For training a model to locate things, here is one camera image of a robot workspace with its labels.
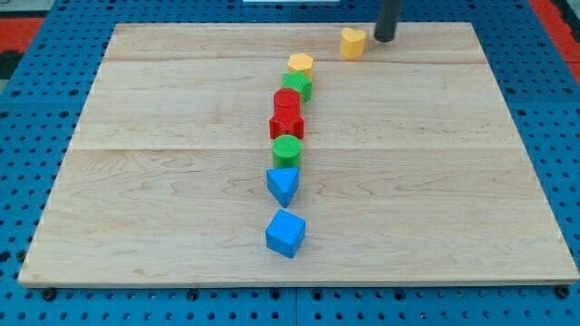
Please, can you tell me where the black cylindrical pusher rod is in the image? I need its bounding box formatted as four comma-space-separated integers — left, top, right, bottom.
373, 0, 403, 43

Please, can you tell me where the yellow heart block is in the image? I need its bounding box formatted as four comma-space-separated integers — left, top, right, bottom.
340, 27, 368, 60

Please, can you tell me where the yellow hexagon block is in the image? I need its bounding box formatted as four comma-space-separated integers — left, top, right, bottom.
287, 53, 314, 79

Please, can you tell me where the green star block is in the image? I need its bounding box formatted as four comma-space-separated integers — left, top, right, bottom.
281, 72, 313, 102

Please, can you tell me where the red cylinder block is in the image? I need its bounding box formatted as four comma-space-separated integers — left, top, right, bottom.
273, 88, 301, 115

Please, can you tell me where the red star block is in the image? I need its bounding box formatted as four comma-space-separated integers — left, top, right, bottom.
269, 109, 305, 139

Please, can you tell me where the light wooden board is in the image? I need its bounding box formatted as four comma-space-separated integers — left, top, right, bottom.
18, 23, 579, 288

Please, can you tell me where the green cylinder block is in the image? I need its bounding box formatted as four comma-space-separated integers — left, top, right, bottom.
272, 135, 302, 168

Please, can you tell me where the blue triangle block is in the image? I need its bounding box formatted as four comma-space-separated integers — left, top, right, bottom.
266, 167, 300, 207

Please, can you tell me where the blue cube block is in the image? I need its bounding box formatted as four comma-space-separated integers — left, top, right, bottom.
266, 209, 306, 259

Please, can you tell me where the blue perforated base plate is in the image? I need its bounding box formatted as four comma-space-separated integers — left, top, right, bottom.
1, 1, 579, 325

